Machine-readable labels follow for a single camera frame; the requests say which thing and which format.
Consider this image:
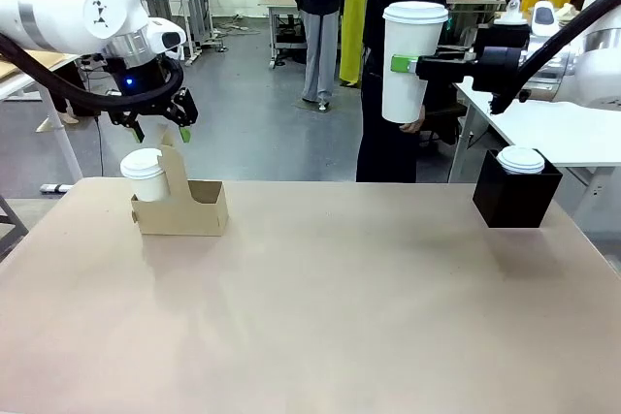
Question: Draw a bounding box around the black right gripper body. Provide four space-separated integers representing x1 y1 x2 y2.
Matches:
471 44 525 96

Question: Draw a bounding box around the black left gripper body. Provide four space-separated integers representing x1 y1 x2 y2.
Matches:
104 55 177 118

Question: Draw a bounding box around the large white paper cup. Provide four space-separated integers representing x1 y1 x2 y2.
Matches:
380 0 450 125

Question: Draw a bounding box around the small white lidded cup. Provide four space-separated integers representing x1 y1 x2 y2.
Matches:
118 147 172 204

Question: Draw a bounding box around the brown cardboard cup carrier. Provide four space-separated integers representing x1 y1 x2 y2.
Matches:
129 129 230 238

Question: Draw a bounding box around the person's left hand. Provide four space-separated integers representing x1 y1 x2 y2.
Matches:
397 106 429 136

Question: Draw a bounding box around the white side table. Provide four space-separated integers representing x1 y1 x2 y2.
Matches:
448 78 621 192

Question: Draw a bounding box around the yellow hanging garment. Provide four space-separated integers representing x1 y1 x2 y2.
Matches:
338 0 374 91

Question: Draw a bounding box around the white table with cardboard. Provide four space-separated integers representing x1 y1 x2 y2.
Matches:
0 50 87 193

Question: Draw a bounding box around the brown cardboard sheet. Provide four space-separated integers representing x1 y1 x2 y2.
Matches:
0 48 67 81

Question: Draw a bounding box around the person in plaid shirt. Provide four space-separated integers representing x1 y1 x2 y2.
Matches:
284 0 354 112

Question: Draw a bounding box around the black square box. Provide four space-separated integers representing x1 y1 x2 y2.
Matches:
471 147 565 230

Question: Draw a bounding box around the small background table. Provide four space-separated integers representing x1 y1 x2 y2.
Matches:
257 0 311 70

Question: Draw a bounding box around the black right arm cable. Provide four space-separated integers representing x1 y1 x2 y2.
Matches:
488 0 621 115

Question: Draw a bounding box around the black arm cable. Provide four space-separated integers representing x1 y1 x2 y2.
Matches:
0 31 186 112
488 0 621 115

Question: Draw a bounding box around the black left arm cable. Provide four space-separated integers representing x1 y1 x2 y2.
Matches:
0 31 186 112

